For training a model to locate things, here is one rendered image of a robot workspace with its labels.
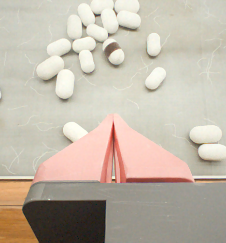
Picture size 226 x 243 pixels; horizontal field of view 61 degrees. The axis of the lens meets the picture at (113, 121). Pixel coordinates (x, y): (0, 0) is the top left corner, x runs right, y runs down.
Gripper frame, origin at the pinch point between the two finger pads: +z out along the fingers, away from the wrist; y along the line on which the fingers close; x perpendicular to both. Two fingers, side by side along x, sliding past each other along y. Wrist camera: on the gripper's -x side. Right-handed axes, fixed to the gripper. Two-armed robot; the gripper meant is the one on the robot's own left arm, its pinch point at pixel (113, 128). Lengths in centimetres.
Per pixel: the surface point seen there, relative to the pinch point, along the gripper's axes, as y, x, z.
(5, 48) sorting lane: 15.5, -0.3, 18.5
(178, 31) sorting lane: -9.6, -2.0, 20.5
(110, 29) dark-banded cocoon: 0.4, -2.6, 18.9
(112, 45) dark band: 0.1, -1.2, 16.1
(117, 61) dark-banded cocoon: -0.6, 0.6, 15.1
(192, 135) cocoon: -9.4, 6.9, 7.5
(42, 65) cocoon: 9.0, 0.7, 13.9
